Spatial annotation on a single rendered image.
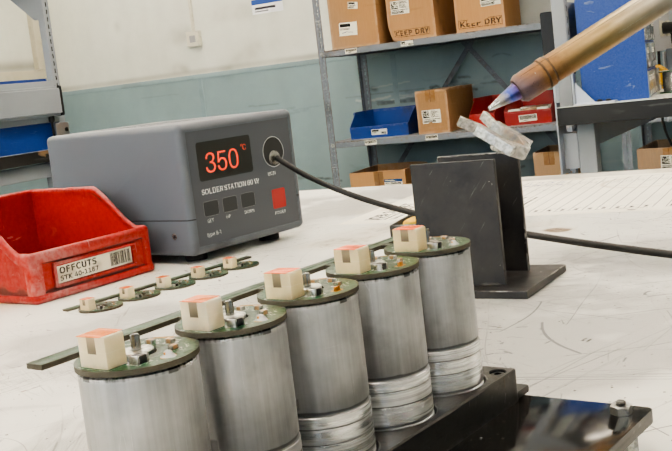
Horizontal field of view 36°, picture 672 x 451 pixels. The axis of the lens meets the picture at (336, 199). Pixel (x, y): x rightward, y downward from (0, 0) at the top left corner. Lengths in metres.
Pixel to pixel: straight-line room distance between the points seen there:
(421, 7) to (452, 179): 4.30
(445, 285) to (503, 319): 0.17
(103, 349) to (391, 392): 0.09
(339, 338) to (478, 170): 0.27
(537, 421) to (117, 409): 0.14
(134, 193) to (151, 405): 0.53
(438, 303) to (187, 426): 0.10
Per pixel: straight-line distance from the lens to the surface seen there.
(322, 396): 0.24
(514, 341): 0.42
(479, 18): 4.71
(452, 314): 0.29
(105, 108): 6.37
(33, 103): 3.50
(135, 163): 0.72
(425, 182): 0.51
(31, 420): 0.41
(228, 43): 5.82
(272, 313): 0.23
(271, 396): 0.22
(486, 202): 0.50
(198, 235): 0.70
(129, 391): 0.20
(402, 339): 0.27
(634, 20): 0.28
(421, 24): 4.80
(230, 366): 0.22
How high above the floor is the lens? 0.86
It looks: 6 degrees down
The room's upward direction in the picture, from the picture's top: 7 degrees counter-clockwise
